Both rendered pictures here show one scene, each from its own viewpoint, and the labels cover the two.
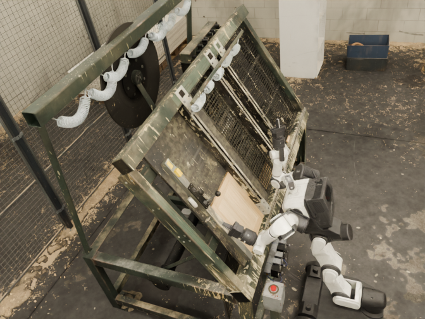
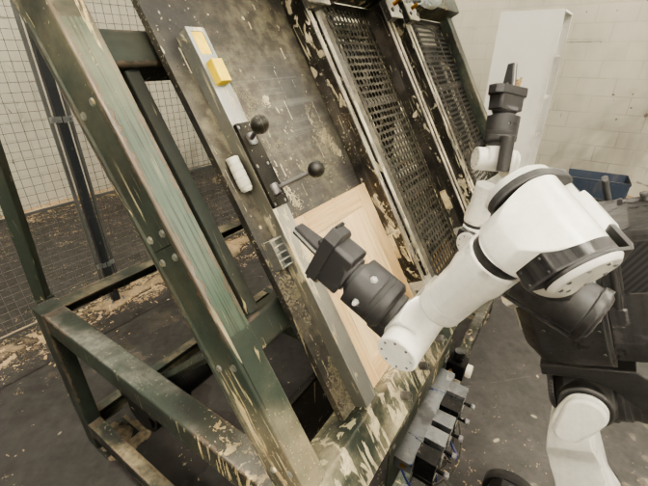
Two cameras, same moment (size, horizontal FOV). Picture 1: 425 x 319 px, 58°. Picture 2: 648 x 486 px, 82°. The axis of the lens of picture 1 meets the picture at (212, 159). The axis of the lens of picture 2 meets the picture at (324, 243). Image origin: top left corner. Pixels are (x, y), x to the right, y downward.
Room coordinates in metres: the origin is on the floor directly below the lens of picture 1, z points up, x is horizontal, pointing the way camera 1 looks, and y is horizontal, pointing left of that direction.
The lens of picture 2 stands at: (0.92, -0.11, 1.67)
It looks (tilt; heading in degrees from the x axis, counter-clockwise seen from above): 27 degrees down; 7
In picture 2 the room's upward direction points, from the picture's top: straight up
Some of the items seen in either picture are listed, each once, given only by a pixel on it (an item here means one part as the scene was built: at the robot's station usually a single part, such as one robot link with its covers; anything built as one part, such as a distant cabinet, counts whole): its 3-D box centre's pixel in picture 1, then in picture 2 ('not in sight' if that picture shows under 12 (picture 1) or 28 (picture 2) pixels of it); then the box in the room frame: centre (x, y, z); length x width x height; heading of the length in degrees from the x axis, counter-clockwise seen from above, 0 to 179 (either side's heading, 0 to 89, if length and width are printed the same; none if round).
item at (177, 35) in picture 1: (135, 55); not in sight; (6.80, 1.05, 0.28); 2.45 x 1.03 x 0.56; 150
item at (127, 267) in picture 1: (215, 203); (333, 306); (2.61, 0.05, 0.41); 2.20 x 1.38 x 0.83; 153
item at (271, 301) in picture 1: (274, 296); not in sight; (1.29, -0.23, 0.84); 0.12 x 0.12 x 0.18; 63
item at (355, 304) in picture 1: (347, 292); not in sight; (1.52, -0.86, 0.28); 0.21 x 0.20 x 0.13; 63
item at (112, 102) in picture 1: (135, 76); not in sight; (2.71, 0.46, 1.85); 0.80 x 0.06 x 0.80; 153
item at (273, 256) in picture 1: (279, 252); (444, 419); (1.72, -0.37, 0.69); 0.50 x 0.14 x 0.24; 153
